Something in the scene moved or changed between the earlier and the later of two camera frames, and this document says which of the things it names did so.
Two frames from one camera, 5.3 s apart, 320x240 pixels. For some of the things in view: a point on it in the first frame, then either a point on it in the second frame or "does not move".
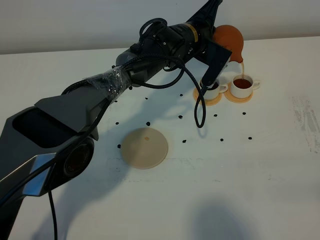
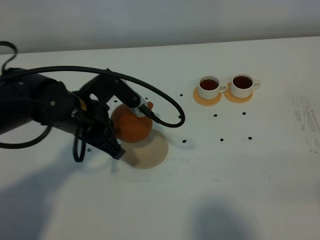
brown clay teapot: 229,37 → 128,126
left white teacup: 213,93 does not move
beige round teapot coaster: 144,148 does not move
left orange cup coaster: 212,102 does not move
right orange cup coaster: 228,96 does not move
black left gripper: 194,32 → 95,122
